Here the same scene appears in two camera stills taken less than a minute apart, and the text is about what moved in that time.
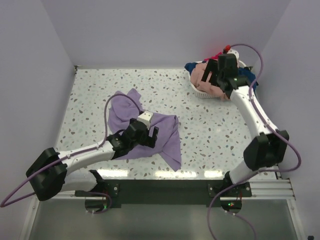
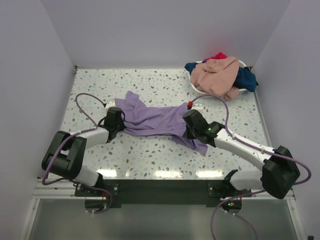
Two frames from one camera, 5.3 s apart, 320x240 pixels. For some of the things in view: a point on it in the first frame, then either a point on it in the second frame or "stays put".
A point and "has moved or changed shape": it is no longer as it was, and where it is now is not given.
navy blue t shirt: [249, 74] stays put
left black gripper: [149, 140] → [122, 126]
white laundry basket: [205, 94] stays put
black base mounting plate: [167, 191] stays put
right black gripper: [213, 66] → [188, 134]
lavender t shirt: [121, 111] has moved or changed shape
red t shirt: [214, 57] stays put
